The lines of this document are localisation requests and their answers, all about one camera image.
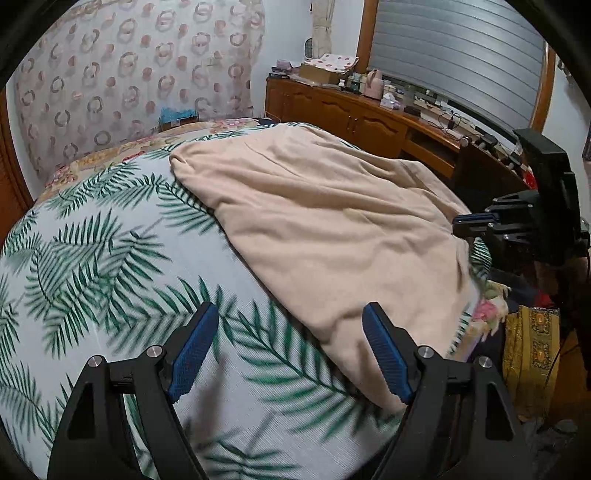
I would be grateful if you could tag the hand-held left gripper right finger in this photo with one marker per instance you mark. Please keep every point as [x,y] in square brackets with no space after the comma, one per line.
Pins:
[388,355]

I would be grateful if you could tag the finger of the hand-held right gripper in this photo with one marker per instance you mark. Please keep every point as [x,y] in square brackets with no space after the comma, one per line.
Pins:
[473,224]

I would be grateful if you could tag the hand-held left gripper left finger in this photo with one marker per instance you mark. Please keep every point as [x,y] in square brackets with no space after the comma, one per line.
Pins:
[194,353]

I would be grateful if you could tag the pink printed t-shirt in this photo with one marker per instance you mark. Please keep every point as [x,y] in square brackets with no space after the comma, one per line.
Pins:
[323,221]

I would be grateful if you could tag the palm leaf bed sheet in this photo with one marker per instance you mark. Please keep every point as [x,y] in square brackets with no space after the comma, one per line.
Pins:
[115,258]

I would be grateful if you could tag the golden patterned cloth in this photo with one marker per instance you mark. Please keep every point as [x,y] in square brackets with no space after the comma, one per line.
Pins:
[531,360]

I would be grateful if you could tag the pink kettle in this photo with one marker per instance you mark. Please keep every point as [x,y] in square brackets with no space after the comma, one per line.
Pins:
[373,85]

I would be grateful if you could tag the grey window blind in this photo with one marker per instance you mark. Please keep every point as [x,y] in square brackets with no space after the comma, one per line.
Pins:
[452,50]

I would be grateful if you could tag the wooden cabinet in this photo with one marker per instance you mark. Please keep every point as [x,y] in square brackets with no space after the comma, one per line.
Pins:
[332,113]

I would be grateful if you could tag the floral quilt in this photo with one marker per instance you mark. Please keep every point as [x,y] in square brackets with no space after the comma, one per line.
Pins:
[115,154]

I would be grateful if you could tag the floral cloth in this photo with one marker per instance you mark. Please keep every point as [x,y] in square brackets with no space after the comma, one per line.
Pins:
[332,62]

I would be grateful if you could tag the cardboard box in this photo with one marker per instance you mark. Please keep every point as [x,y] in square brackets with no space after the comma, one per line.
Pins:
[318,74]

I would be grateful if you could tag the teal fuzzy cloth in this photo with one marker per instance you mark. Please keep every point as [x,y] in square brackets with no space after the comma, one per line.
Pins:
[178,116]

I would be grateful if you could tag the beige hanging curtain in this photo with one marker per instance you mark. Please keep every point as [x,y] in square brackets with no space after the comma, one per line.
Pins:
[323,27]

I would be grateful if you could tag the wooden wardrobe door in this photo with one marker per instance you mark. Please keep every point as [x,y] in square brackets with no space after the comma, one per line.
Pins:
[11,184]

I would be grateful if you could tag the circle patterned headboard cover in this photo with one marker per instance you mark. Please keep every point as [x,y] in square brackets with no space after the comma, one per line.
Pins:
[129,69]

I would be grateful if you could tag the wooden window frame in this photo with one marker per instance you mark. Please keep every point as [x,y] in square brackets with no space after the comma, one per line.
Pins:
[365,37]

